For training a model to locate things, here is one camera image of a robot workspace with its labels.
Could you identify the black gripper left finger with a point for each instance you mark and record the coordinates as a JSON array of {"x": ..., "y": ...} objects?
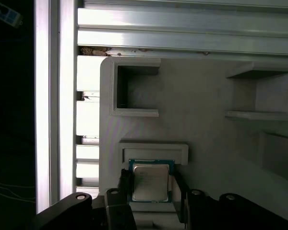
[{"x": 117, "y": 210}]

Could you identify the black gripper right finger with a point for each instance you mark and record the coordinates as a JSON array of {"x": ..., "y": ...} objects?
[{"x": 196, "y": 210}]

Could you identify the silver CPU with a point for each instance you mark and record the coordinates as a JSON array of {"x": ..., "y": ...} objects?
[{"x": 150, "y": 182}]

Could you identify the grey parts rack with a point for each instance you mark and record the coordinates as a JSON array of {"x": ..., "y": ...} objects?
[{"x": 194, "y": 107}]

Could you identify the white power strip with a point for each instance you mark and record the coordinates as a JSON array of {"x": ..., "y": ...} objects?
[{"x": 7, "y": 13}]

